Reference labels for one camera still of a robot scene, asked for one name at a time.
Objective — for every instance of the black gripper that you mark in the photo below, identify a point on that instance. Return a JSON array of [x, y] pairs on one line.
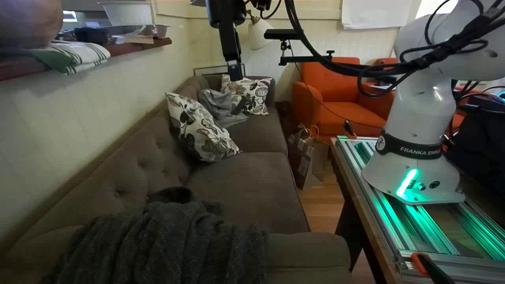
[[230, 32]]

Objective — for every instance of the dark grey knitted blanket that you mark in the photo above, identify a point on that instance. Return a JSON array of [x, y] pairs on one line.
[[168, 246]]

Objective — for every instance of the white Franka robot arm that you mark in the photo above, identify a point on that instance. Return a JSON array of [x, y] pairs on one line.
[[421, 104]]

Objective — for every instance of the small floral pillow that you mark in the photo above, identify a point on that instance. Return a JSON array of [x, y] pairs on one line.
[[255, 92]]

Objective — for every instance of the light grey throw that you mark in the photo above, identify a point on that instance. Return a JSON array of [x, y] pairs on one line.
[[222, 104]]

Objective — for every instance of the white lamp shade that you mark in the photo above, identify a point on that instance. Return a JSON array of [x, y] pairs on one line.
[[260, 32]]

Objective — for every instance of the large floral pillow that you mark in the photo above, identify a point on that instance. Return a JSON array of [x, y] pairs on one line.
[[200, 128]]

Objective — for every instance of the orange armchair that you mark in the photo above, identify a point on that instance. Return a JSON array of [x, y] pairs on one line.
[[337, 100]]

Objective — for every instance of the stack of papers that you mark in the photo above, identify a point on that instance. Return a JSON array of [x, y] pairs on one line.
[[135, 38]]

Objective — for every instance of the dark wooden shelf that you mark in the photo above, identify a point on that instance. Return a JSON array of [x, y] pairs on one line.
[[132, 48]]

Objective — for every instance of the brown paper bag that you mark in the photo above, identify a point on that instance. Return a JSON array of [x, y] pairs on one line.
[[301, 155]]

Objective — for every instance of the brown tufted sofa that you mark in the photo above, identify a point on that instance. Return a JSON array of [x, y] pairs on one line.
[[253, 179]]

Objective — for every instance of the small black clamp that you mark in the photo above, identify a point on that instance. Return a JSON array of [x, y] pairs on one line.
[[350, 128]]

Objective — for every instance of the dark cloth bundle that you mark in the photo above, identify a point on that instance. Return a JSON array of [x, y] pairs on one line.
[[92, 35]]

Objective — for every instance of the green striped white towel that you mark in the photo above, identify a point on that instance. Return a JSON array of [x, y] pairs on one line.
[[69, 56]]

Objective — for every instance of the black bar camera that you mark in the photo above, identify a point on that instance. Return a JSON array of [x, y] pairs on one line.
[[282, 33]]

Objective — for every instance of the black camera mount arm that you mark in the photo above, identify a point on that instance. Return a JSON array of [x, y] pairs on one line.
[[306, 57]]

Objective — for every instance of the white wall board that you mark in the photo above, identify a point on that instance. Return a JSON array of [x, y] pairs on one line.
[[373, 13]]

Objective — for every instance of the aluminium rail robot table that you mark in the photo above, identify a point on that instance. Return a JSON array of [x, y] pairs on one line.
[[421, 231]]

